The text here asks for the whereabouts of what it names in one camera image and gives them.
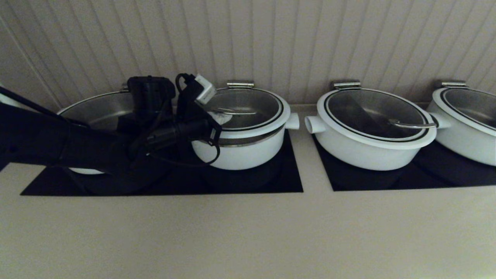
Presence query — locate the glass pot lid white rim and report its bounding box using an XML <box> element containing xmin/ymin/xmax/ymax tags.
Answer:
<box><xmin>201</xmin><ymin>88</ymin><xmax>291</xmax><ymax>139</ymax></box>
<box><xmin>57</xmin><ymin>91</ymin><xmax>134</xmax><ymax>130</ymax></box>
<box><xmin>316</xmin><ymin>88</ymin><xmax>436</xmax><ymax>150</ymax></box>

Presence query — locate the white cooking pot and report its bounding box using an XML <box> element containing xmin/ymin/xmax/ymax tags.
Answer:
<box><xmin>426</xmin><ymin>112</ymin><xmax>496</xmax><ymax>167</ymax></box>
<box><xmin>69</xmin><ymin>167</ymin><xmax>105</xmax><ymax>175</ymax></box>
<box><xmin>192</xmin><ymin>112</ymin><xmax>300</xmax><ymax>171</ymax></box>
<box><xmin>304</xmin><ymin>115</ymin><xmax>436</xmax><ymax>171</ymax></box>

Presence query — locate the black glass cooktop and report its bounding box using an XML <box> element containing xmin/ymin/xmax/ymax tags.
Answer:
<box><xmin>312</xmin><ymin>136</ymin><xmax>496</xmax><ymax>192</ymax></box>
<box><xmin>20</xmin><ymin>130</ymin><xmax>303</xmax><ymax>196</ymax></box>

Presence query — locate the far right white pot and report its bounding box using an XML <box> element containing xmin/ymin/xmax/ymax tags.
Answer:
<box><xmin>431</xmin><ymin>88</ymin><xmax>496</xmax><ymax>138</ymax></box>

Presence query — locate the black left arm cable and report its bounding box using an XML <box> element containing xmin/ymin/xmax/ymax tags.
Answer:
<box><xmin>0</xmin><ymin>86</ymin><xmax>91</xmax><ymax>128</ymax></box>

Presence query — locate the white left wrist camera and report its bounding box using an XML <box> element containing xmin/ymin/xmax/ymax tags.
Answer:
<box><xmin>195</xmin><ymin>74</ymin><xmax>216</xmax><ymax>104</ymax></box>

